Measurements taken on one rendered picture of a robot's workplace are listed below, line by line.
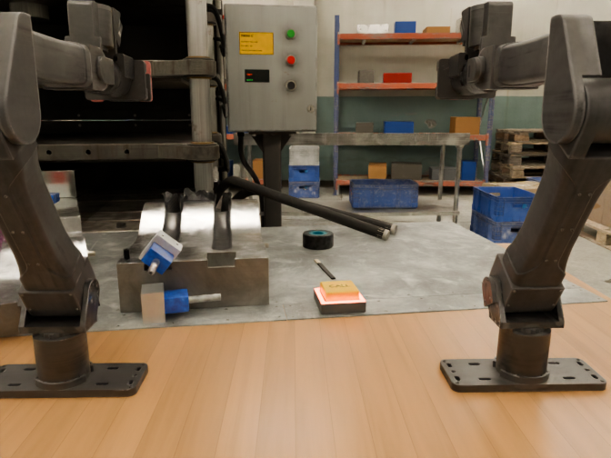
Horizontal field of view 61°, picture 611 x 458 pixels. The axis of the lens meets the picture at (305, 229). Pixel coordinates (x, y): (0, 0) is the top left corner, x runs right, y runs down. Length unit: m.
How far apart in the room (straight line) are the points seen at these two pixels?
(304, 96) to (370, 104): 5.85
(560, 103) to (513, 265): 0.22
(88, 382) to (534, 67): 0.67
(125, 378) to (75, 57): 0.41
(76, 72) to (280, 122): 1.10
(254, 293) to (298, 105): 0.95
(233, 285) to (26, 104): 0.50
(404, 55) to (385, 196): 3.32
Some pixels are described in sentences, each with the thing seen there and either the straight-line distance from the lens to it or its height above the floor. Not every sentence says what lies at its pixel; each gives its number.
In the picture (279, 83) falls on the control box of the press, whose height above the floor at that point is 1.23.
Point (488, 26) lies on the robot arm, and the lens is 0.84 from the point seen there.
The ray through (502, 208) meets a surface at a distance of 4.59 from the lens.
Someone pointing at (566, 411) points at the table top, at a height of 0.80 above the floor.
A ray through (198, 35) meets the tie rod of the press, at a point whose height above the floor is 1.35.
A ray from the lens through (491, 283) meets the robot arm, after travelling 0.71.
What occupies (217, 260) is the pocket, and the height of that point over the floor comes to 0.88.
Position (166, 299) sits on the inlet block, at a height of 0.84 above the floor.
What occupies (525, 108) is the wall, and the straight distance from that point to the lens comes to 8.01.
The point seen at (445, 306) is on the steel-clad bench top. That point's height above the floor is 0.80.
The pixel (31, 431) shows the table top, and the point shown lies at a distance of 0.69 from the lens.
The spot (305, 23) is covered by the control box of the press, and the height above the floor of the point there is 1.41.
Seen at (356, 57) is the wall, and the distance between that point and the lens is 7.62.
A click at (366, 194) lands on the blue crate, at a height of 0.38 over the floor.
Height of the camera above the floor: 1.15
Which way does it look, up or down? 13 degrees down
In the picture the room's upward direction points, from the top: straight up
